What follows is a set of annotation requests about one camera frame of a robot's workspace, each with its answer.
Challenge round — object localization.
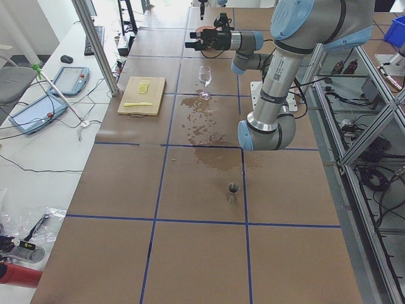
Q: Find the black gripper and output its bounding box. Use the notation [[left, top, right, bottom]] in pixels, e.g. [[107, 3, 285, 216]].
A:
[[185, 28, 232, 51]]

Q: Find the steel double jigger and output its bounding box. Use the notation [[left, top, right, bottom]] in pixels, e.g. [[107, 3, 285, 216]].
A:
[[227, 182, 240, 203]]

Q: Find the clear wine glass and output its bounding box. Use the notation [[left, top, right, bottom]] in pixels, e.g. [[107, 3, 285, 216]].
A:
[[199, 66, 212, 100]]

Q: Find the pink bowl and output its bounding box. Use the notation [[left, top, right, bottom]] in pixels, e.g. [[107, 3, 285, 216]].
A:
[[194, 25, 218, 50]]

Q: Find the bamboo cutting board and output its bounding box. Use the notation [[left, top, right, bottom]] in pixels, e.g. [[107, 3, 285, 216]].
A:
[[117, 77, 166, 117]]

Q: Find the yellow plastic knife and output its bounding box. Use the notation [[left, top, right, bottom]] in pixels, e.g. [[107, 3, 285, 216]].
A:
[[123, 102, 154, 107]]

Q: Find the black keyboard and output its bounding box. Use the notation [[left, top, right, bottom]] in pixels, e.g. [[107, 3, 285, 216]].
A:
[[84, 25, 106, 57]]

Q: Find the black computer mouse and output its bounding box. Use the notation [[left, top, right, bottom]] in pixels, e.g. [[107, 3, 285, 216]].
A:
[[60, 55, 73, 64]]

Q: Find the far blue teach pendant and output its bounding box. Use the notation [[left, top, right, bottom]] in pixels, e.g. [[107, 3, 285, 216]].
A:
[[52, 66, 90, 96]]

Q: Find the blue teach pendant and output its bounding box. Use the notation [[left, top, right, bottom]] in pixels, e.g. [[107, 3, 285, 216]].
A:
[[52, 66, 90, 96], [8, 94, 68, 135]]

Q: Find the near blue teach pendant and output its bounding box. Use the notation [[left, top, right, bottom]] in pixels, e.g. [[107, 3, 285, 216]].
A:
[[8, 94, 68, 135]]

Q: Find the grey office chair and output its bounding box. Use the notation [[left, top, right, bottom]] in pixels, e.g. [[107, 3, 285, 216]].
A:
[[1, 55, 37, 105]]

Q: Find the blue storage bin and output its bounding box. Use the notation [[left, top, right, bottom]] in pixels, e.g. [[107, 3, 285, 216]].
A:
[[384, 15, 405, 47]]

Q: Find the red cylinder bottle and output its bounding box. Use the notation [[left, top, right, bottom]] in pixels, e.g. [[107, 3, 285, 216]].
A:
[[1, 262, 42, 288]]

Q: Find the aluminium frame post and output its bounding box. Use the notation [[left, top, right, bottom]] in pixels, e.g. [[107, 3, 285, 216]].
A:
[[72, 0, 119, 96]]

